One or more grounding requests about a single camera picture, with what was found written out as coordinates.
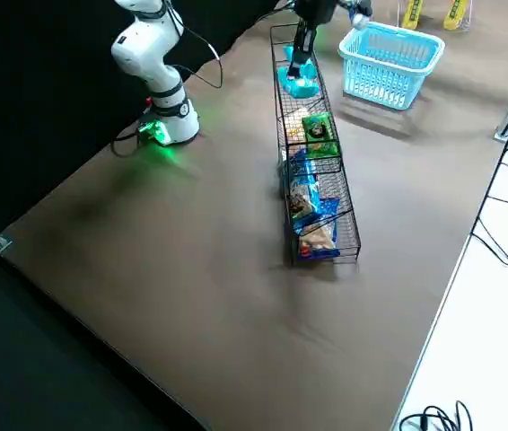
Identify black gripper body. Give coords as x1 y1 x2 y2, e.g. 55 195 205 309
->
296 0 338 24

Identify blue plastic basket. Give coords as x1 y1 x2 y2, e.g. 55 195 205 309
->
337 21 446 112

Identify dark blue snack bag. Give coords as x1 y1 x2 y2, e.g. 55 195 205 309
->
296 197 341 261

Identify black wire rack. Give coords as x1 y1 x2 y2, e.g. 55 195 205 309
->
269 24 363 268

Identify green chips bag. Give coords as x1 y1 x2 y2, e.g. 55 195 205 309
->
301 112 340 158

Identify long blue cracker pack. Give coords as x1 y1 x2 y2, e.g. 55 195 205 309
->
285 149 322 221

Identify clear acrylic bottle tray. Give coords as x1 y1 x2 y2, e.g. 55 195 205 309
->
395 0 473 33

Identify black cable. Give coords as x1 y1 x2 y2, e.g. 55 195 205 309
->
469 134 508 288
399 400 475 431
162 0 224 91
109 128 147 158

